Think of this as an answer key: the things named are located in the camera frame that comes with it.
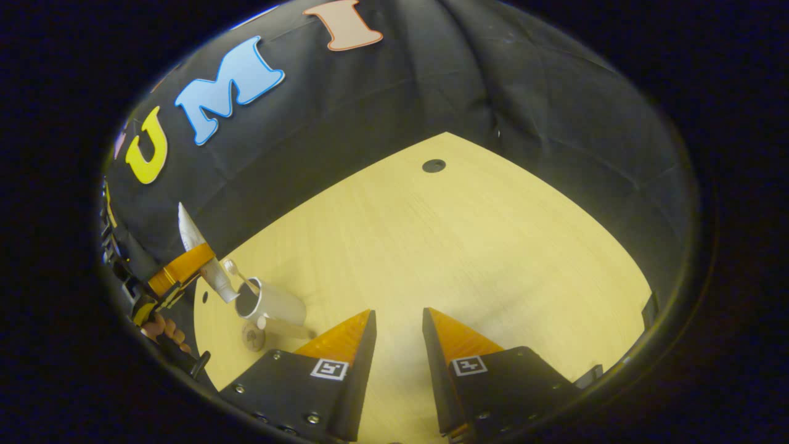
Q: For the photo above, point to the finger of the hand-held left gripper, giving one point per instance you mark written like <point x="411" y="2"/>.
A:
<point x="185" y="266"/>

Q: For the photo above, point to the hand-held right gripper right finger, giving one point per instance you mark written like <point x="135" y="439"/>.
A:
<point x="434" y="376"/>

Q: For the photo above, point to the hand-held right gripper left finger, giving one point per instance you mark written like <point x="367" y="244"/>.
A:
<point x="357" y="376"/>

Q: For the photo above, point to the white toothpaste tube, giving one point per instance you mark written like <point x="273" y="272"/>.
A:
<point x="200" y="246"/>

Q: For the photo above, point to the white toothbrush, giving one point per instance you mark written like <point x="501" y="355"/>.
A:
<point x="235" y="271"/>

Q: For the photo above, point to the round cork coaster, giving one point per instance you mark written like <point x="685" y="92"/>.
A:
<point x="253" y="338"/>

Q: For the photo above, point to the black backdrop cloth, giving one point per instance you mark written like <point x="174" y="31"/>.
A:
<point x="493" y="92"/>

